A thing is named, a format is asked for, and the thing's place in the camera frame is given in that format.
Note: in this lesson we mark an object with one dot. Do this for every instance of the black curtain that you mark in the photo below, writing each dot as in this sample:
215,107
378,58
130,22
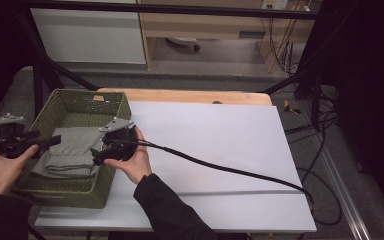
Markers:
0,50
366,83

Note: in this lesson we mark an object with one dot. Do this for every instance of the grey pants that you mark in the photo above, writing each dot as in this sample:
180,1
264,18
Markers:
70,150

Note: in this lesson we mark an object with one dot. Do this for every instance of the person's left hand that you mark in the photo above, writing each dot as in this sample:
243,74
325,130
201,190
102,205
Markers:
3,173

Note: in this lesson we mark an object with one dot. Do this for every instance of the green woven basket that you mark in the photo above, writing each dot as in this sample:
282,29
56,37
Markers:
76,193

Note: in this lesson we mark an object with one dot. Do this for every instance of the white chair base with wheel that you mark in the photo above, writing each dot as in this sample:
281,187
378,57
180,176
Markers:
183,41

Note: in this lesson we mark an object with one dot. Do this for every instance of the person's right hand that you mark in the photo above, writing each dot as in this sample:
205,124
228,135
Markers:
135,166

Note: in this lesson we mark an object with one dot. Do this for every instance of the black metal frame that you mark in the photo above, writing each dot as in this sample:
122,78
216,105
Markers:
166,10

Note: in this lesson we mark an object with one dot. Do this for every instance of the white cabinet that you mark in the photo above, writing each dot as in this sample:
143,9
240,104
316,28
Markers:
86,36

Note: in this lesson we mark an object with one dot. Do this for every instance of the white table cover sheet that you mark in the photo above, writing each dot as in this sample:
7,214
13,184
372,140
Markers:
220,140

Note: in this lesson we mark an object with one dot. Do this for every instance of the yellow and black tool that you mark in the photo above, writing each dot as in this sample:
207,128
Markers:
291,107

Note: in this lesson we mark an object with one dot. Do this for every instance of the white power strip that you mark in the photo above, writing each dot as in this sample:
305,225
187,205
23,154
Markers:
275,4

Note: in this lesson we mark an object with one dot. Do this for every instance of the wooden desk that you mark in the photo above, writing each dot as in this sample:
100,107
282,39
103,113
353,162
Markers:
200,26

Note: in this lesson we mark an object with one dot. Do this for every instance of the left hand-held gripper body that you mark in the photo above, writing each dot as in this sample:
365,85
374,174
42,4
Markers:
8,140

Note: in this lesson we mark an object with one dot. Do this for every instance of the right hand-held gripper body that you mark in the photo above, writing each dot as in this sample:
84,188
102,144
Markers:
123,140

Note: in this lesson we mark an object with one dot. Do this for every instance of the aluminium floor rail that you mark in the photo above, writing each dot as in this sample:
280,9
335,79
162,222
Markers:
340,186

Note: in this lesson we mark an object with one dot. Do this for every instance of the wooden table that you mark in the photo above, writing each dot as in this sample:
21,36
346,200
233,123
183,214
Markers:
186,96

